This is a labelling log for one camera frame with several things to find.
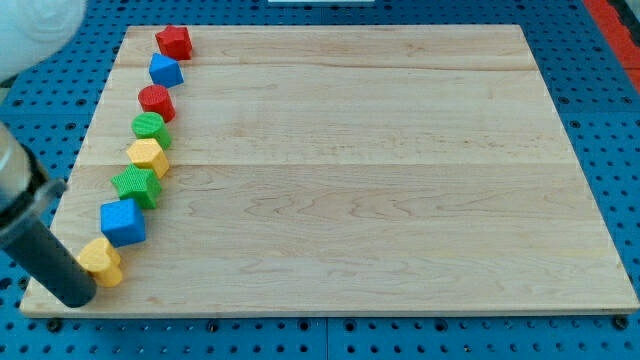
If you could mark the red mat corner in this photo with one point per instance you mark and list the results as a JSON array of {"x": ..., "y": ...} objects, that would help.
[{"x": 620, "y": 27}]

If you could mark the red star block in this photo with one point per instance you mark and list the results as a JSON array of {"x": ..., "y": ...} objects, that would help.
[{"x": 175, "y": 42}]

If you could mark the red cylinder block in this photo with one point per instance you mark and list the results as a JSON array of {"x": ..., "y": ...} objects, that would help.
[{"x": 156, "y": 98}]

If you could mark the yellow heart block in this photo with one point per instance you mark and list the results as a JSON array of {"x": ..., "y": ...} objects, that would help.
[{"x": 101, "y": 260}]

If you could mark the yellow hexagon block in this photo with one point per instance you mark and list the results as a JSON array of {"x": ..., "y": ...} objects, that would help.
[{"x": 148, "y": 154}]

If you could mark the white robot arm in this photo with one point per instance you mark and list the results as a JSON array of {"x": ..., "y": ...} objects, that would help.
[{"x": 32, "y": 31}]

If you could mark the blue triangle block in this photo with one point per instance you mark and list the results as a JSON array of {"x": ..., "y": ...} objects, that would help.
[{"x": 165, "y": 71}]

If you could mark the green cylinder block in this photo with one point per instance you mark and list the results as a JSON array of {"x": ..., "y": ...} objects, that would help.
[{"x": 151, "y": 125}]

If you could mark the wooden board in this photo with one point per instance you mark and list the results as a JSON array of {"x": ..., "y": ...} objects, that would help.
[{"x": 364, "y": 171}]

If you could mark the green star block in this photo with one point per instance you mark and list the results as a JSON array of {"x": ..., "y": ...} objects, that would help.
[{"x": 139, "y": 184}]

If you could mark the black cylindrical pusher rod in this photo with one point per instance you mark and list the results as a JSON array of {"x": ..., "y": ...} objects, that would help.
[{"x": 36, "y": 249}]

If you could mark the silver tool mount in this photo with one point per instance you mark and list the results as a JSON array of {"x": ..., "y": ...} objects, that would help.
[{"x": 26, "y": 189}]

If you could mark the blue cube block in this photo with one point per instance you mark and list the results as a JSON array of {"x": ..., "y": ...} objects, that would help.
[{"x": 122, "y": 223}]

